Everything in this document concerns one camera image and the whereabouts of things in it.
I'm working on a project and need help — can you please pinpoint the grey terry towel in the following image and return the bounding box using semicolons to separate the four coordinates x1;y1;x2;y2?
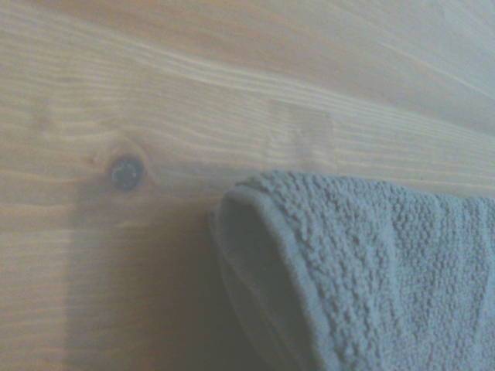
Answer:
206;168;495;371

